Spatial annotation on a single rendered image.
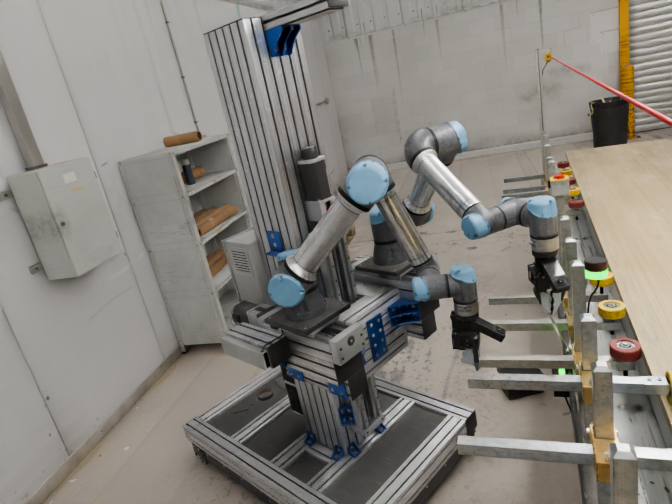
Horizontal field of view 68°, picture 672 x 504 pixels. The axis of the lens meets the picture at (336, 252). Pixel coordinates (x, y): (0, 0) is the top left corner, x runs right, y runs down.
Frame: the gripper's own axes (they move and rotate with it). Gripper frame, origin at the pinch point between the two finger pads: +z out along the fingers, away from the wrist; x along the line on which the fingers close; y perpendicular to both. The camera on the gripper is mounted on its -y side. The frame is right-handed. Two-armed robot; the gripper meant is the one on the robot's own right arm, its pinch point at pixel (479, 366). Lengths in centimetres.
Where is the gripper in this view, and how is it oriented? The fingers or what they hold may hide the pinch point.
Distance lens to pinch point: 173.2
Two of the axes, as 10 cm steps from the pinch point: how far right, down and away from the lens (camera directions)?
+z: 1.8, 9.3, 3.2
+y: -9.3, 0.5, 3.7
